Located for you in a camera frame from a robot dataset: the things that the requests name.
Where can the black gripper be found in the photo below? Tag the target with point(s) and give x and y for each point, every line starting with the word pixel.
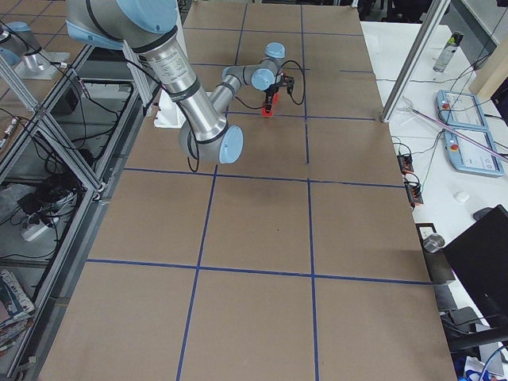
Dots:
pixel 271 94

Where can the red block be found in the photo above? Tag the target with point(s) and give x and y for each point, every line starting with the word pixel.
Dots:
pixel 267 109

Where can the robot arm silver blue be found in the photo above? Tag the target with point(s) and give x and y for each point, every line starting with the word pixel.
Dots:
pixel 18 39
pixel 150 29

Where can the orange black connector box one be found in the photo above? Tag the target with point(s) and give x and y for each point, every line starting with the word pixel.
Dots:
pixel 405 162

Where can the orange black connector box two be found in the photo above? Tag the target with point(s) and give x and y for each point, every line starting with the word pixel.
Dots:
pixel 414 194

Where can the clear water bottle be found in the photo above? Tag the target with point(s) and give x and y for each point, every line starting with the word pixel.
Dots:
pixel 448 51

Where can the teach pendant far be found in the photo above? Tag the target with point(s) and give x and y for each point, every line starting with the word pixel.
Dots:
pixel 460 109

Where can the teach pendant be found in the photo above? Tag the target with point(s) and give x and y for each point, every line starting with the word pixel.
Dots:
pixel 467 157
pixel 460 109

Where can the teach pendant near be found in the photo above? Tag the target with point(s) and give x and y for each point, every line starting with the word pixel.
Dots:
pixel 467 157

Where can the steel cup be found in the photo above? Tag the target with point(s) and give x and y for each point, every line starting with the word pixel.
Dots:
pixel 433 243

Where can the white power strip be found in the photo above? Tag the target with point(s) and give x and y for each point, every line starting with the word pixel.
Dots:
pixel 33 231

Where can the stack of books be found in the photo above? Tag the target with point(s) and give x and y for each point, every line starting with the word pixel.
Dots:
pixel 16 310

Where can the white camera pillar with base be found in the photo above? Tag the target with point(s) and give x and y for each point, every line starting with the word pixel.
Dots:
pixel 169 115

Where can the aluminium frame post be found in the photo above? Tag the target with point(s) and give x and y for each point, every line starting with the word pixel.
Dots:
pixel 427 28

